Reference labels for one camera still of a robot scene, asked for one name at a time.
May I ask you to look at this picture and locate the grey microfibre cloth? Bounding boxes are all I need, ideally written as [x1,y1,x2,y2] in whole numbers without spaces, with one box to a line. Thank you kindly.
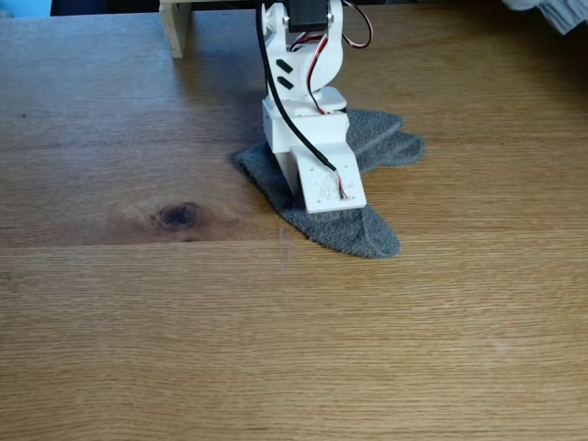
[234,107,426,260]

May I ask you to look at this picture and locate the pale wooden block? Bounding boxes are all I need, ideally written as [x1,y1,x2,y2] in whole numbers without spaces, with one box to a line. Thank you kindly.
[159,0,193,60]

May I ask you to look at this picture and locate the black background panel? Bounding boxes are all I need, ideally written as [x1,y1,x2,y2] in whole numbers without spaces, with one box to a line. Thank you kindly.
[50,0,162,17]

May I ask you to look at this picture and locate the light grey fabric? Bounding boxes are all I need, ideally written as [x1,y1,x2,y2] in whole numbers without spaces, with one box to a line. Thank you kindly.
[502,0,588,37]

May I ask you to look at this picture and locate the light blue object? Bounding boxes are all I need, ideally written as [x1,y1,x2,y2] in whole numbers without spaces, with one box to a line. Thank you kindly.
[0,0,51,18]

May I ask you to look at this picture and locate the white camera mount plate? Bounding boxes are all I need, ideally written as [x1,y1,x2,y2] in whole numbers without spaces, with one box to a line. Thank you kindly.
[289,141,368,215]

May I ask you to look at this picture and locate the black camera cable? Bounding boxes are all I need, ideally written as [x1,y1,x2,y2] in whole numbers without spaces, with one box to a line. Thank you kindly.
[255,3,353,202]

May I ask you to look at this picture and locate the red white black servo wire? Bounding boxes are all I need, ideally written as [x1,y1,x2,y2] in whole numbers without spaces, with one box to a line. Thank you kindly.
[340,0,374,50]
[288,34,331,116]

